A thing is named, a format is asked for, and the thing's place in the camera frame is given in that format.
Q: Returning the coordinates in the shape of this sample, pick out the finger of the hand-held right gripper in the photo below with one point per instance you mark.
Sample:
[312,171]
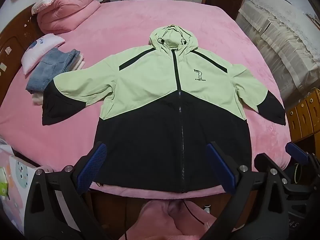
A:
[265,162]
[297,152]

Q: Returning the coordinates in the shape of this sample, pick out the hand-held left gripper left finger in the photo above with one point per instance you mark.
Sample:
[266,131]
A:
[92,166]

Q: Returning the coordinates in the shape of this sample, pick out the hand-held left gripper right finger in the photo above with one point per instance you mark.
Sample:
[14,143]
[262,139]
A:
[221,168]

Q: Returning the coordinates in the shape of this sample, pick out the green and black hooded jacket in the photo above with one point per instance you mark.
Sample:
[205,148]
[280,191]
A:
[140,85]

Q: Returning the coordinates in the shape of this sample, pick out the wooden storage cabinet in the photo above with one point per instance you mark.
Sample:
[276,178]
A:
[300,120]

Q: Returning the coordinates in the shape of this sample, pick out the wooden bed footboard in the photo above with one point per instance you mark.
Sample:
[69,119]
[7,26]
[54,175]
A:
[112,212]

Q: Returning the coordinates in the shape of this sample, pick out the colourful cartoon print bag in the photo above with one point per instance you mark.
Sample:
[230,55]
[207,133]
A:
[17,180]

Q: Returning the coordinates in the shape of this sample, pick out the person's pink fleece clothing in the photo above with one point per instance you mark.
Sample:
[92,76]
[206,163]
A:
[160,220]

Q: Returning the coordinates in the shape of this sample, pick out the stack of folded jeans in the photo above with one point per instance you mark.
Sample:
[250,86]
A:
[37,98]

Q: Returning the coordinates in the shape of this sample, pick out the folded blue jeans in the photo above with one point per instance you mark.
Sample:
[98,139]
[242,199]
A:
[50,67]

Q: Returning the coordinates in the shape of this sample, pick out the white lace-covered furniture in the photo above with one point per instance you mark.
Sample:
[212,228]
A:
[280,30]

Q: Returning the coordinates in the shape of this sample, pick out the white pillow with blue print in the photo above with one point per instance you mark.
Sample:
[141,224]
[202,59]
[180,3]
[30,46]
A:
[37,52]

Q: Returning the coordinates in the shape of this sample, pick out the pink fleece bed blanket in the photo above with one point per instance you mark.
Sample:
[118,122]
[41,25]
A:
[112,25]

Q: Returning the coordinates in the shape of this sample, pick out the folded pink quilt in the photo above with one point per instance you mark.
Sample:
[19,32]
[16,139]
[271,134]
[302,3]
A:
[67,10]

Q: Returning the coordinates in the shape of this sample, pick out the wooden bed headboard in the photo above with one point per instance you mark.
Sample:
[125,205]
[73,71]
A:
[17,25]

